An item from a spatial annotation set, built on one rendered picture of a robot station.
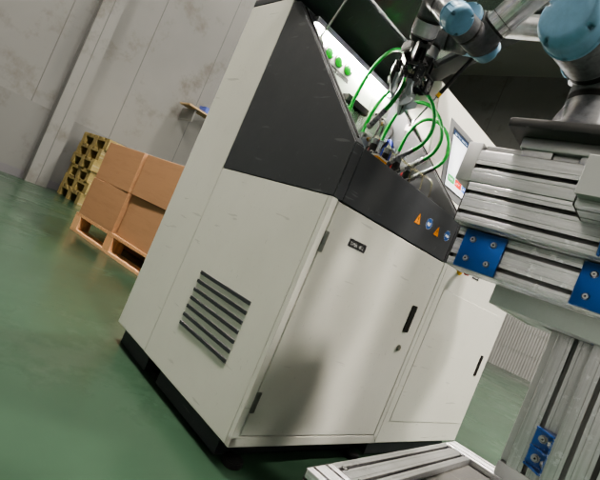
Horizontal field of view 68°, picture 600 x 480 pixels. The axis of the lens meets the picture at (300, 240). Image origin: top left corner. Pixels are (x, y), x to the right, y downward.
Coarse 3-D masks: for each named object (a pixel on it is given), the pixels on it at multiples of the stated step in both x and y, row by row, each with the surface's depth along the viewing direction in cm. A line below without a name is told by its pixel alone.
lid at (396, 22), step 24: (312, 0) 160; (336, 0) 160; (360, 0) 160; (384, 0) 162; (408, 0) 162; (480, 0) 161; (336, 24) 170; (360, 24) 169; (384, 24) 169; (408, 24) 171; (360, 48) 180; (384, 48) 180; (504, 48) 179; (384, 72) 193; (432, 72) 192
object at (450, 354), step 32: (416, 96) 200; (448, 96) 198; (416, 128) 195; (448, 128) 198; (480, 128) 223; (448, 288) 170; (480, 288) 188; (448, 320) 176; (480, 320) 195; (416, 352) 167; (448, 352) 183; (480, 352) 204; (416, 384) 173; (448, 384) 191; (416, 416) 180; (448, 416) 199; (384, 448) 178
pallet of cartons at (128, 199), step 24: (120, 168) 371; (144, 168) 351; (168, 168) 330; (96, 192) 383; (120, 192) 360; (144, 192) 341; (168, 192) 320; (96, 216) 372; (120, 216) 354; (144, 216) 334; (96, 240) 376; (120, 240) 341; (144, 240) 325
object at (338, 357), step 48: (336, 240) 123; (384, 240) 137; (336, 288) 128; (384, 288) 143; (432, 288) 163; (288, 336) 120; (336, 336) 134; (384, 336) 150; (288, 384) 125; (336, 384) 140; (384, 384) 158; (240, 432) 118; (288, 432) 130; (336, 432) 146
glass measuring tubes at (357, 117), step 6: (348, 96) 179; (348, 102) 181; (354, 102) 182; (354, 108) 185; (360, 108) 185; (366, 108) 188; (354, 114) 186; (360, 114) 188; (366, 114) 188; (354, 120) 186; (360, 120) 188
